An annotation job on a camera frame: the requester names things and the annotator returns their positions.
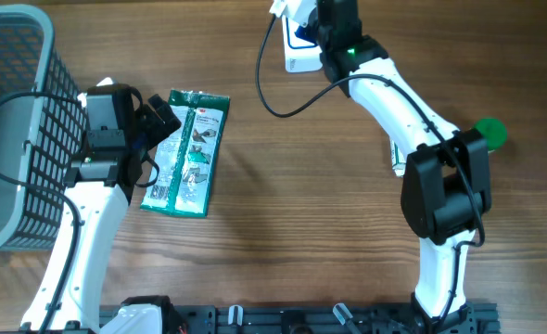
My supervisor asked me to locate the green glove packet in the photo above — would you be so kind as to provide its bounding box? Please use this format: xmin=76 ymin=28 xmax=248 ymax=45
xmin=140 ymin=90 xmax=230 ymax=218

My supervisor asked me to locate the green lid jar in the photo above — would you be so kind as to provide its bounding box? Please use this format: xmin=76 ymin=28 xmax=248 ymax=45
xmin=474 ymin=118 xmax=508 ymax=151

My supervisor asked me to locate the green white medicine box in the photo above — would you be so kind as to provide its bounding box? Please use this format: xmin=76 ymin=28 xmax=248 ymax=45
xmin=389 ymin=139 xmax=406 ymax=178

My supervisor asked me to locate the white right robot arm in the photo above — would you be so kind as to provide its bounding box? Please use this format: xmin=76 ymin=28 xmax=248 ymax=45
xmin=280 ymin=1 xmax=491 ymax=333

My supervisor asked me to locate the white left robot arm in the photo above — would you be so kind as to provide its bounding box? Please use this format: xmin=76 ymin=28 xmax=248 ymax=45
xmin=18 ymin=83 xmax=182 ymax=333

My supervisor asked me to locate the white barcode scanner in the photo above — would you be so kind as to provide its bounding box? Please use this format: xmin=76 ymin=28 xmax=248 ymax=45
xmin=282 ymin=17 xmax=323 ymax=73

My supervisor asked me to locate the grey plastic mesh basket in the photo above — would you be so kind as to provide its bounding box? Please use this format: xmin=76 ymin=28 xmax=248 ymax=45
xmin=0 ymin=5 xmax=88 ymax=251

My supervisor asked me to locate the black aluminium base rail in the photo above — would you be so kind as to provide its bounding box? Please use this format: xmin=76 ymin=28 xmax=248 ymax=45
xmin=97 ymin=302 xmax=502 ymax=334

